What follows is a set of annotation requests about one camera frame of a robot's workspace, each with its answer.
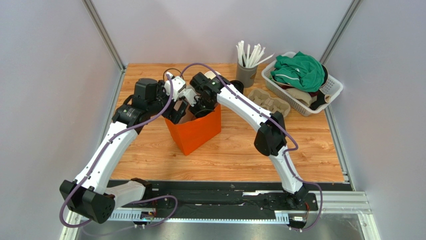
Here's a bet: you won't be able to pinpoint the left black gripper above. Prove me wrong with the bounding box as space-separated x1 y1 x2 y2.
147 80 187 124

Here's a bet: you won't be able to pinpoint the orange paper bag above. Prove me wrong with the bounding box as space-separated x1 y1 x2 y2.
163 67 223 157

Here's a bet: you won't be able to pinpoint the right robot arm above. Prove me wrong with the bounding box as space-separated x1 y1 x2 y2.
190 72 308 208

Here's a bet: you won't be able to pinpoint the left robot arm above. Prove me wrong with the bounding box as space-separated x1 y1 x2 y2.
59 74 186 228

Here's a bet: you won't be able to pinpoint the paper cup stack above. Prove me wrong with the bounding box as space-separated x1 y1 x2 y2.
204 70 221 79

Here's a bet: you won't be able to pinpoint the black lid stack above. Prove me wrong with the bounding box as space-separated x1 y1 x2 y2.
230 80 245 95

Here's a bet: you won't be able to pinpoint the grey straw holder cup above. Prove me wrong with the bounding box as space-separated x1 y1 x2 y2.
235 63 258 88

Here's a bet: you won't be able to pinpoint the white wrapped straws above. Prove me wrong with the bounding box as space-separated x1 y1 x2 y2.
235 40 275 69

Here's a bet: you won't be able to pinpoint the green cloth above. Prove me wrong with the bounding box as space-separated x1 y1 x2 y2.
270 51 326 92

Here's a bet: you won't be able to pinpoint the white plastic basket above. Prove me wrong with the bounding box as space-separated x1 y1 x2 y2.
261 52 343 117

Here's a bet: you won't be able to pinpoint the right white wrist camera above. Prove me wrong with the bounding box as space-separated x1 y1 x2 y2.
182 86 197 107

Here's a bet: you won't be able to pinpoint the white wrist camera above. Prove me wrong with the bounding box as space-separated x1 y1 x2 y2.
182 86 197 107
164 72 186 102

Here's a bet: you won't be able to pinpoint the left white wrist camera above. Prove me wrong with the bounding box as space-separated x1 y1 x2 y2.
164 72 186 102

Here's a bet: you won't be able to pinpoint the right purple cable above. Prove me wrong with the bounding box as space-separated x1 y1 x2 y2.
179 62 324 232

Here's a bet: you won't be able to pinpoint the purple cable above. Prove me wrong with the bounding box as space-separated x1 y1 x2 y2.
179 62 324 232
59 73 179 231

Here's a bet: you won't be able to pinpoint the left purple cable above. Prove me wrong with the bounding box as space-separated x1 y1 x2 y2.
59 73 179 231

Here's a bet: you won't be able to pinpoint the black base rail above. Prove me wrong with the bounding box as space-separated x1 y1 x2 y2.
124 180 326 222

